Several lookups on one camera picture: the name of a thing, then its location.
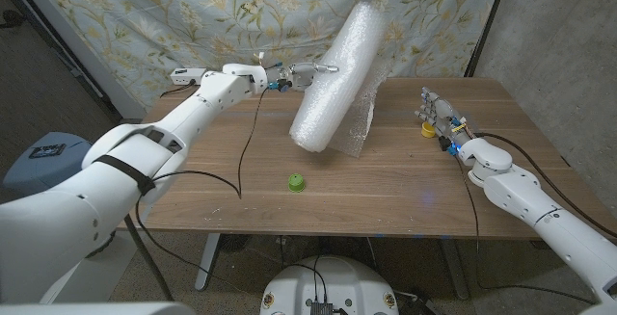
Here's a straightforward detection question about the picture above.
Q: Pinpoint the clear bubble wrap roll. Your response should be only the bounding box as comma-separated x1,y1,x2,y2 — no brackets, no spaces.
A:
288,0,394,159

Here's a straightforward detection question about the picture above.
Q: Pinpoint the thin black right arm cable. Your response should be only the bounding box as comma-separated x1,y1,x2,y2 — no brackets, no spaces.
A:
453,154,597,305

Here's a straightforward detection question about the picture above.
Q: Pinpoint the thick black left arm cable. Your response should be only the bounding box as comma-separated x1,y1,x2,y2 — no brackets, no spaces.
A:
123,213,174,302

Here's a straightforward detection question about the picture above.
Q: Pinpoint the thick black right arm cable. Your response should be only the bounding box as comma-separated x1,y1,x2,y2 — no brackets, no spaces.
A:
473,131,617,240

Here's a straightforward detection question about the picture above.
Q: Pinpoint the grey corner post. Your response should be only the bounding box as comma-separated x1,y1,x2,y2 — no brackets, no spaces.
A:
7,0,148,119

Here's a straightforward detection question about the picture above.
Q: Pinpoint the white table leg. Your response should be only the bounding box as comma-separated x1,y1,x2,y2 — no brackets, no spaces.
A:
194,232,223,292

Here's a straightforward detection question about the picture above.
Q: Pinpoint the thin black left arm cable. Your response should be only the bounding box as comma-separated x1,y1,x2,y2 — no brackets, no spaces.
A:
134,87,270,302

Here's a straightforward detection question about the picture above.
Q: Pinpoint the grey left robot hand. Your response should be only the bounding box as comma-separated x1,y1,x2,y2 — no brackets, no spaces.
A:
283,62,340,92

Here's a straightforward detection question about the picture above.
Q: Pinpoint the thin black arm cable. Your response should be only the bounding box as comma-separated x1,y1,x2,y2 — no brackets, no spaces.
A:
453,154,597,305
134,87,270,302

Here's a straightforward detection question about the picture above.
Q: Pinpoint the white domed robot base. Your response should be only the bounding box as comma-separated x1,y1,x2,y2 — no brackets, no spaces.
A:
259,255,400,315

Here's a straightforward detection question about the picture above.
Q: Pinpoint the grey hub box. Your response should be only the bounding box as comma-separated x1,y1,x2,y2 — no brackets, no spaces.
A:
309,300,335,315

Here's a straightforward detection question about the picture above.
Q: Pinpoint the black power strip cable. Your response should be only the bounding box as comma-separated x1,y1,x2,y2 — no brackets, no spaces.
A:
160,79,197,98

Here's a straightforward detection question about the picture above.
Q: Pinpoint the black backdrop stand pole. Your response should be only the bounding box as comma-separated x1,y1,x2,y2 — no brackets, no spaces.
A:
463,0,513,79

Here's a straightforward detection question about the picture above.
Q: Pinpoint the black power brick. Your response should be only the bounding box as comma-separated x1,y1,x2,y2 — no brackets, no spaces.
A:
397,291,438,315

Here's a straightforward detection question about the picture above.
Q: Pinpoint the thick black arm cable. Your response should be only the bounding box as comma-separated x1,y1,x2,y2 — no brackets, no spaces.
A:
473,131,617,240
123,213,174,302

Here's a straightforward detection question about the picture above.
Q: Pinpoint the white power strip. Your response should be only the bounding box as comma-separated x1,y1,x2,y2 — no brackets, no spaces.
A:
170,67,207,87

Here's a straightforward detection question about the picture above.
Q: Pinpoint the floral printed backdrop cloth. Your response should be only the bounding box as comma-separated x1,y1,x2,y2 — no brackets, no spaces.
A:
26,0,510,112

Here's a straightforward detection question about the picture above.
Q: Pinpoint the white robot torso edge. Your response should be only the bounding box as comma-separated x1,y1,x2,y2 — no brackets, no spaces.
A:
0,302,197,315

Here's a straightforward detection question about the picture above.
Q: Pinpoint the black wall fixture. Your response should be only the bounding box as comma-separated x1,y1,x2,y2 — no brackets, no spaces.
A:
0,10,28,31

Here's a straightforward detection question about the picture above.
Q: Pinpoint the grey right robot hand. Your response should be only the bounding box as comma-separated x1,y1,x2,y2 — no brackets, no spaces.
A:
414,87,476,155

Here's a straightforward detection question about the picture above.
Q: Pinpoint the grey table leg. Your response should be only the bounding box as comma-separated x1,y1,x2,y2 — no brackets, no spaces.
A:
439,237,471,302

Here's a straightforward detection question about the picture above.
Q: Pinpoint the green bottle cap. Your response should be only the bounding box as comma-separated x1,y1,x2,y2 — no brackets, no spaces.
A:
287,172,307,194

